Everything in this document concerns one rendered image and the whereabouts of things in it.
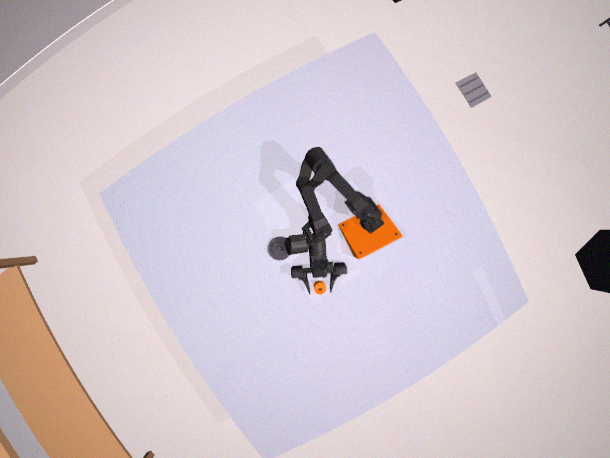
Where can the orange knob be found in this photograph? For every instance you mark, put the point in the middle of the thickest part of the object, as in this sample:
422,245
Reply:
322,286

